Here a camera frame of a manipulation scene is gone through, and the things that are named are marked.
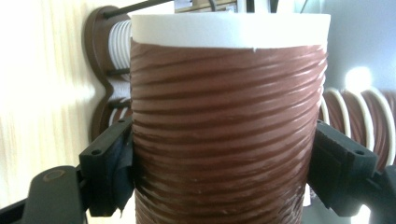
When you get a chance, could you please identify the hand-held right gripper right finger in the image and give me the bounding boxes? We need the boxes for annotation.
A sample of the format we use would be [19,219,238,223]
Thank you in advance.
[307,119,379,217]

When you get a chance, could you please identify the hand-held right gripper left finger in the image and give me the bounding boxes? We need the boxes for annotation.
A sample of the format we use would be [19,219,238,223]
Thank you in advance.
[78,116,135,218]

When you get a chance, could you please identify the stack of brown paper cups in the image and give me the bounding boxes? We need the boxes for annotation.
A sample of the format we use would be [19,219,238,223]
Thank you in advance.
[107,77,396,174]

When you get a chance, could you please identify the brown ribbed paper cup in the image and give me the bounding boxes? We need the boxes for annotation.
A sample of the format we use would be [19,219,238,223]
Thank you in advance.
[130,12,332,224]

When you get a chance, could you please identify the white paper cup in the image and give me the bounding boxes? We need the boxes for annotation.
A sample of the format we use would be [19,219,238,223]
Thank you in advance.
[106,19,134,72]

